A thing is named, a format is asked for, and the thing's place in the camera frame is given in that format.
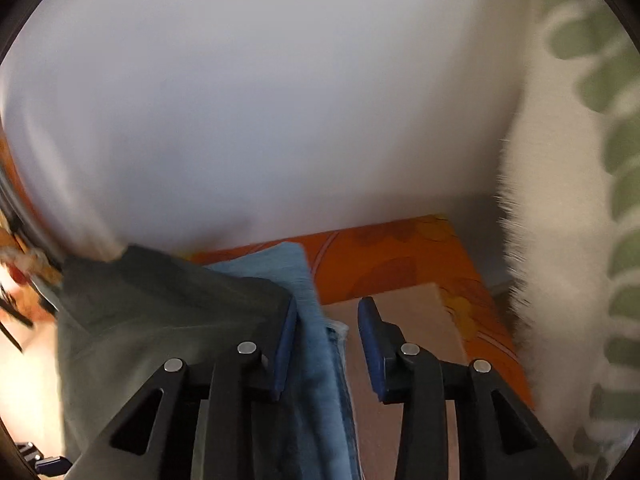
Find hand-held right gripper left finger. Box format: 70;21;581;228
65;300;300;480

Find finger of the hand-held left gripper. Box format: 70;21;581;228
15;440;69;479

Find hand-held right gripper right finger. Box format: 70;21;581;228
357;296;577;480

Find blue jeans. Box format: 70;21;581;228
204;241;362;480

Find dark pants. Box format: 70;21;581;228
54;243;297;480

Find orange floral bordered mat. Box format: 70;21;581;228
189;213;537;480

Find white green leaf blanket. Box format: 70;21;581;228
492;0;640;480

